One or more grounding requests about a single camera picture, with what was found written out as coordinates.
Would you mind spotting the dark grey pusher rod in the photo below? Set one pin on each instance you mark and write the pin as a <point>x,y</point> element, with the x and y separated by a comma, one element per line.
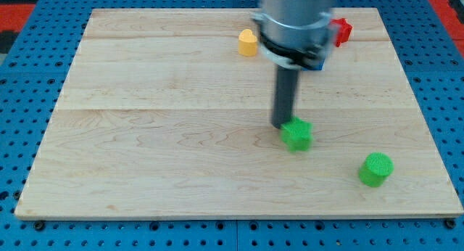
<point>285,89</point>

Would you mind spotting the green star block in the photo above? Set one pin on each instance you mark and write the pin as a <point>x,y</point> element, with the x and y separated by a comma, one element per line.
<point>297,134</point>

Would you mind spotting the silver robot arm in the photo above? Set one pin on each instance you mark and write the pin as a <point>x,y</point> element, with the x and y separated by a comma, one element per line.
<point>294,35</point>

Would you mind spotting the yellow heart block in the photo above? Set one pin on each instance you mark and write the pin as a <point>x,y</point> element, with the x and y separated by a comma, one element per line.
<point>247,43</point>

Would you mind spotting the red star block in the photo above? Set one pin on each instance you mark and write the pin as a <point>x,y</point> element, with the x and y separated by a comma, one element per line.
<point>344,30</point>

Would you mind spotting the blue block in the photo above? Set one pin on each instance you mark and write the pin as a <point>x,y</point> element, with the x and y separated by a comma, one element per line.
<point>318,67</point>

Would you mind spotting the green cylinder block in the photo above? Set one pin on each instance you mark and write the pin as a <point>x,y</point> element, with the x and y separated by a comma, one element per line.
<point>376,168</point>

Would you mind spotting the wooden board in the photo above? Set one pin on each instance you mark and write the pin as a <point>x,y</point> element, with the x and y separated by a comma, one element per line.
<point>160,118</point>

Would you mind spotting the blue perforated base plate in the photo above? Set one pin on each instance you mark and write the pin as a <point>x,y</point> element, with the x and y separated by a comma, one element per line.
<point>35,68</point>

